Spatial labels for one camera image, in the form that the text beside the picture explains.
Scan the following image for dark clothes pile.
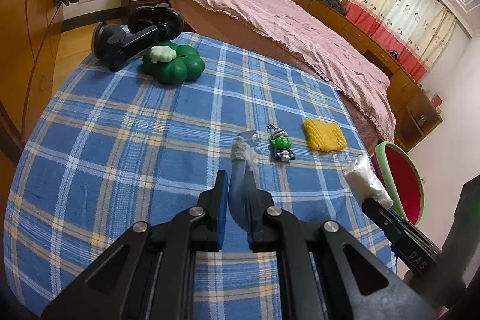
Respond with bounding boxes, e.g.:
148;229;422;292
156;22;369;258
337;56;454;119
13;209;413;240
317;0;347;15

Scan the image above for white tissue roll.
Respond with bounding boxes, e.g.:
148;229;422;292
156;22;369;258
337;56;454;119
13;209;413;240
343;154;394;209

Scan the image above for blue plaid tablecloth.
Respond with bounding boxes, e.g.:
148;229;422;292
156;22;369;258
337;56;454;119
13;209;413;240
4;33;396;314

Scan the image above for green red trash bin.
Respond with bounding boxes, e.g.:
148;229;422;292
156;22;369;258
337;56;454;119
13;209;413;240
372;141;425;226

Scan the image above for green head keychain figure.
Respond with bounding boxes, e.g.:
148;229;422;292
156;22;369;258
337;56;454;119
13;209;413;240
267;124;296;163

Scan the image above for red box on shelf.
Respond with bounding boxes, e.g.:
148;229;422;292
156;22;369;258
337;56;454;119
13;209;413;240
430;93;443;107

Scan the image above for wooden wardrobe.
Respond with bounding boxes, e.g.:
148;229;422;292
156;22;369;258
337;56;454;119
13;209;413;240
1;0;63;163

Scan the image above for pink bed quilt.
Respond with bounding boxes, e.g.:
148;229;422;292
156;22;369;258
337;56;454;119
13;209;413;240
171;0;396;141

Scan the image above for green clover toy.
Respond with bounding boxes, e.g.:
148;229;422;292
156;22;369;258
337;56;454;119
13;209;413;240
142;41;205;85

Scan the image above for long wooden sideboard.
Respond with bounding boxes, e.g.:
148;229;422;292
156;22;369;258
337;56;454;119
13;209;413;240
292;0;443;152

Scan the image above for floral red curtain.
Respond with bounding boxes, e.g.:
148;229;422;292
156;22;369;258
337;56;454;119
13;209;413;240
345;0;457;82

